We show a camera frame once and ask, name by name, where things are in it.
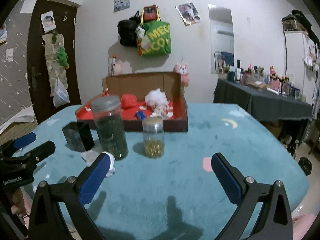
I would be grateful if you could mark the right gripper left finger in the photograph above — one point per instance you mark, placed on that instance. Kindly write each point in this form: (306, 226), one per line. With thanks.
(46, 219)

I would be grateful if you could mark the black square box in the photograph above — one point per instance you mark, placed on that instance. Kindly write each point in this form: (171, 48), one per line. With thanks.
(78, 136)

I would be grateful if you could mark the teal plush tablecloth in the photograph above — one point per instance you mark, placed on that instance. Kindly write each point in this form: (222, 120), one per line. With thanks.
(176, 196)

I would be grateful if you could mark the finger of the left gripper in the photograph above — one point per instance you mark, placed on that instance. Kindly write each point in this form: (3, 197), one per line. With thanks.
(41, 152)
(24, 140)

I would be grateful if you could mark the cream scrunchie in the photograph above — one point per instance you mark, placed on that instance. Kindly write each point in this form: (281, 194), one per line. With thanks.
(163, 111)

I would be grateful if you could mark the dark cloth covered side table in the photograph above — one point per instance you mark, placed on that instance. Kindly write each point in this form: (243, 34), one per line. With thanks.
(263, 105)

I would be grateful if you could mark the blue cylinder roll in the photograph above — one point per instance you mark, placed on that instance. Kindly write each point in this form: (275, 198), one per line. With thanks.
(140, 115)

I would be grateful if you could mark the blue poster on wall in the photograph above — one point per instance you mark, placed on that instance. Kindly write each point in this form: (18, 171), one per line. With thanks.
(119, 5)

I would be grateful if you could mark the white wardrobe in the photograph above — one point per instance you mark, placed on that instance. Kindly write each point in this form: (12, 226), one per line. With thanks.
(302, 58)

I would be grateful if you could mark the red foam net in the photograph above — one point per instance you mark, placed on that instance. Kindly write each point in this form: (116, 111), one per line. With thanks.
(128, 101)

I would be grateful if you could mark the white tissue pack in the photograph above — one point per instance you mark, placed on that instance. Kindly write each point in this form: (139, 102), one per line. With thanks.
(90, 156)

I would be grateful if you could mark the plastic bag on door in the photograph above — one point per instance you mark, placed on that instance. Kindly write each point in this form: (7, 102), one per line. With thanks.
(60, 96)

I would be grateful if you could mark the green plush on door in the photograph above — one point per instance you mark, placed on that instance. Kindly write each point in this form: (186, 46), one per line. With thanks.
(62, 57)

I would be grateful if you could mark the green tote bag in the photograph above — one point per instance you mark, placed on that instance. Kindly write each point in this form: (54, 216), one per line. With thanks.
(153, 34)

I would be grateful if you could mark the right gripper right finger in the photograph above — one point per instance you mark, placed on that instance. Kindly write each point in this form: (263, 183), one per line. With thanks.
(274, 220)

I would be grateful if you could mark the large glass jar dark contents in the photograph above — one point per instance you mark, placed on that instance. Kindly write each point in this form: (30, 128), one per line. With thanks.
(109, 123)

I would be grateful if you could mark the pink pig plush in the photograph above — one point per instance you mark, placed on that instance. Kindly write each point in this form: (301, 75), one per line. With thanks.
(117, 69)

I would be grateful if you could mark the white mesh bath pouf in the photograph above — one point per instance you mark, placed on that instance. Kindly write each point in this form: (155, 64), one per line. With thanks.
(156, 97)

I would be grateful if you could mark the white tissue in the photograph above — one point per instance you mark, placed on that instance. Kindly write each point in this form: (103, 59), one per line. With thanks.
(111, 170)

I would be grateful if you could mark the small glass jar gold beads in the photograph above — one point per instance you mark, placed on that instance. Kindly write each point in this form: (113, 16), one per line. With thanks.
(153, 137)

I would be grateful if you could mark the photo poster on wall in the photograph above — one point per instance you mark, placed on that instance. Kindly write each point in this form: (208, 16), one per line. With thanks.
(188, 13)

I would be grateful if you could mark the wall mirror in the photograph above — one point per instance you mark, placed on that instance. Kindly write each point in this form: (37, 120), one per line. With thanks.
(222, 38)

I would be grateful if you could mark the pink plush toy on wall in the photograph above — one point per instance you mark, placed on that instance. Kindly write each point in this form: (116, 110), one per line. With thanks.
(182, 69)

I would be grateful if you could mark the black backpack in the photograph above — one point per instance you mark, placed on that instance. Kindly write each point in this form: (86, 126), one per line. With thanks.
(127, 30)

